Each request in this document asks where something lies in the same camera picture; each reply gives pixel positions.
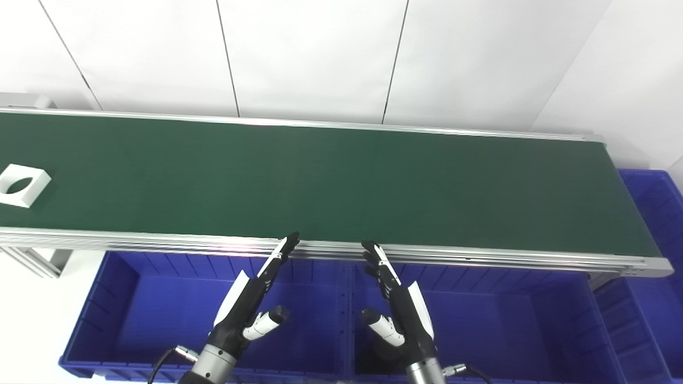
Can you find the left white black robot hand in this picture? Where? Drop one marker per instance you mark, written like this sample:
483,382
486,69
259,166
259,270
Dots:
251,298

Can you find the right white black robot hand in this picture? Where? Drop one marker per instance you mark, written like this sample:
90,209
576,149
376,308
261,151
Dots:
408,320

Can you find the white square part round hole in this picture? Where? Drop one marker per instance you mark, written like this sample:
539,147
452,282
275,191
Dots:
32,184

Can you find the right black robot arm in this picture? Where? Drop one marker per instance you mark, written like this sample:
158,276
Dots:
425,373

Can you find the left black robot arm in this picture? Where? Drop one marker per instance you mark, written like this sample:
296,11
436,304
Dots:
211,365

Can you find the blue plastic bin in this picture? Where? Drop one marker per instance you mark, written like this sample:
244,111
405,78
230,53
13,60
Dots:
653,298
507,325
160,314

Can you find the green conveyor belt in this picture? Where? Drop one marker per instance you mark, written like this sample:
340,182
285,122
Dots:
160,242
341,181

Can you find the aluminium conveyor leg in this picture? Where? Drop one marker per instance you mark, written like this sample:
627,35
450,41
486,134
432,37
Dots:
37,261

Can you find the grey conveyor end box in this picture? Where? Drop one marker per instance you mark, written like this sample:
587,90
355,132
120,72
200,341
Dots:
26,100

